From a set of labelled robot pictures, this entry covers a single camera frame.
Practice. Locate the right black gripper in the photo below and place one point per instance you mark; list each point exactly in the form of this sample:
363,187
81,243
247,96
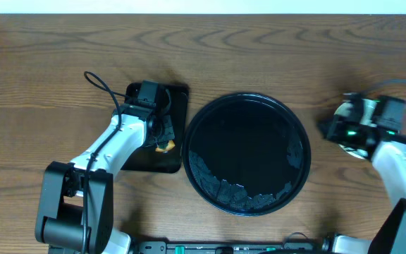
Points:
331,128

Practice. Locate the light blue plate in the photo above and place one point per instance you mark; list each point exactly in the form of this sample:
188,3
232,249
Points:
344,109

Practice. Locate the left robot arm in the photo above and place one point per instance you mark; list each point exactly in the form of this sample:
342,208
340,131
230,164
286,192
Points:
75,213

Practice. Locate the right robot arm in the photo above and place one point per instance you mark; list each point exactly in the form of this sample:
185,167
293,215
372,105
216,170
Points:
389,160

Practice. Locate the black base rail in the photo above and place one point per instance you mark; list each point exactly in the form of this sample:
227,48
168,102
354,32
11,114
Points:
296,242

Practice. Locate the round black tray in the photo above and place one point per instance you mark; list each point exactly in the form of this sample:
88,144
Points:
246,154

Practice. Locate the black rectangular tray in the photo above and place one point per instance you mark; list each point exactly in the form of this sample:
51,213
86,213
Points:
146,158

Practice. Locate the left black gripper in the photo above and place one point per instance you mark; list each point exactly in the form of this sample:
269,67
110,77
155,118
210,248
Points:
167,133

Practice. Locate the orange green scrub sponge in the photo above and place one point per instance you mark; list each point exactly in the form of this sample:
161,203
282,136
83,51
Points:
165,147

